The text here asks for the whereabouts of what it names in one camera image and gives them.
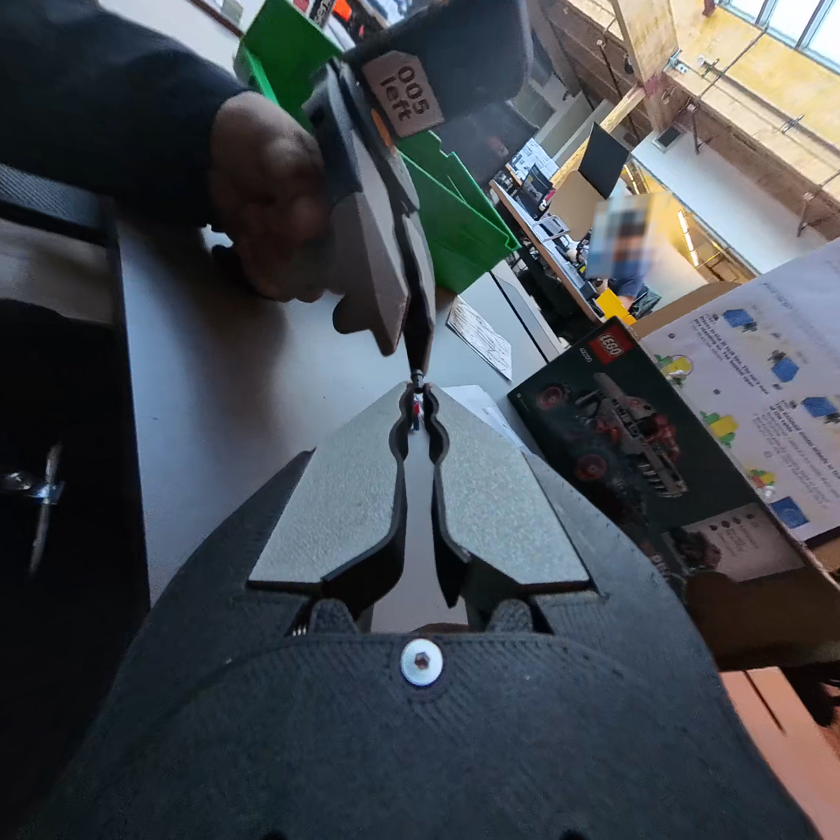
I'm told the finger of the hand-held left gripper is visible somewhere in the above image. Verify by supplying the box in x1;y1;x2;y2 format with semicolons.
397;213;437;382
331;190;411;358

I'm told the green plastic bin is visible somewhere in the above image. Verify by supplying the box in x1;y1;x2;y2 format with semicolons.
235;0;523;294

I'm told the black lego set box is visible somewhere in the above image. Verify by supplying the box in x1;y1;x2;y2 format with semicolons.
508;318;808;592

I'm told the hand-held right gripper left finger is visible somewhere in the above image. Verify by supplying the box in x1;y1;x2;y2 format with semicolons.
248;382;411;618

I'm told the wooden office desk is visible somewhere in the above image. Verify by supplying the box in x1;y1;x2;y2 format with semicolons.
489;177;606;324

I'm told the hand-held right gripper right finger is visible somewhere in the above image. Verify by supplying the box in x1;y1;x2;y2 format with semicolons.
423;384;592;608

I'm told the brown cardboard box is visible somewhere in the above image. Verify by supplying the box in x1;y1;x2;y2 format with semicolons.
630;281;744;340

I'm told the yellow plastic object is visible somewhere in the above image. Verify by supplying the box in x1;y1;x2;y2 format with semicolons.
594;289;639;327

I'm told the white line-drawing paper sheet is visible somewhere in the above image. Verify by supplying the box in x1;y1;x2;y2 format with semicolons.
446;295;513;382

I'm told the person's left hand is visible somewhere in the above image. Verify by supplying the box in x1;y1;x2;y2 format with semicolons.
210;92;336;303

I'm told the printed brick instruction sheet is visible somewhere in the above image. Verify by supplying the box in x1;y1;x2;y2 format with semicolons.
640;239;840;546

